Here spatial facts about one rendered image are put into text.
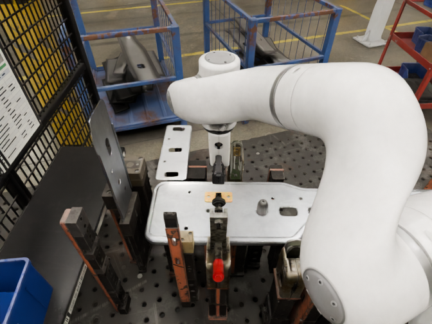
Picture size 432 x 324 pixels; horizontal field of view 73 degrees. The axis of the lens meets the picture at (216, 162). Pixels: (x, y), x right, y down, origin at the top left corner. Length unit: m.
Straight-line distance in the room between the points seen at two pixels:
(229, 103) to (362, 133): 0.25
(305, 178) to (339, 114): 1.11
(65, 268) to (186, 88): 0.52
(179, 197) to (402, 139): 0.70
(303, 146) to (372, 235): 1.32
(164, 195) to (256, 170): 0.63
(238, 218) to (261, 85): 0.50
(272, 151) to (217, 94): 1.04
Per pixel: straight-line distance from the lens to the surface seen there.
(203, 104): 0.51
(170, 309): 1.07
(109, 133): 0.76
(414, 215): 0.35
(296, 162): 1.48
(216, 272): 0.61
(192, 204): 0.88
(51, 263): 0.85
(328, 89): 0.33
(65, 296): 0.79
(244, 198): 0.90
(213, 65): 0.59
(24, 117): 0.99
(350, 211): 0.30
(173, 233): 0.67
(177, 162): 1.01
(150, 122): 2.61
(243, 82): 0.48
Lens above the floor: 1.70
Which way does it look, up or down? 44 degrees down
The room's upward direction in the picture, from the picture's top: straight up
